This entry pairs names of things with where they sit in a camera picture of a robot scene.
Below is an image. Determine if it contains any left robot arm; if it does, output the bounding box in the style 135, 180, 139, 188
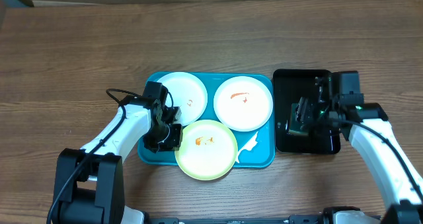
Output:
46, 82, 182, 223

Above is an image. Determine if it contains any yellow-green plate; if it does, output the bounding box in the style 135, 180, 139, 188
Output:
174, 120, 238, 181

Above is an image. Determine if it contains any teal plastic tray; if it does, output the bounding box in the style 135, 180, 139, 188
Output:
137, 72, 276, 168

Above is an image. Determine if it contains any white plate upper left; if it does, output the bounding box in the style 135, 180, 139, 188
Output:
157, 72, 208, 126

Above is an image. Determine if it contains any white plate upper right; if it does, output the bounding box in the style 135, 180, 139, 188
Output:
213, 76, 273, 132

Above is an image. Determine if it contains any black rectangular tray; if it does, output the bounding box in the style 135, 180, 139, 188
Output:
272, 69, 341, 155

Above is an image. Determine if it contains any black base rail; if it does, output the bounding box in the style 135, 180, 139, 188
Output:
144, 214, 332, 224

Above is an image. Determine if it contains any green yellow sponge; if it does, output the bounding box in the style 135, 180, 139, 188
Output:
287, 103, 310, 136

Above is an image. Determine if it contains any white plate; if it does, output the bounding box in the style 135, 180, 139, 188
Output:
157, 72, 208, 126
213, 76, 273, 132

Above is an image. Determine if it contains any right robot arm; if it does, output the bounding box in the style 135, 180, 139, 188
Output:
290, 71, 422, 223

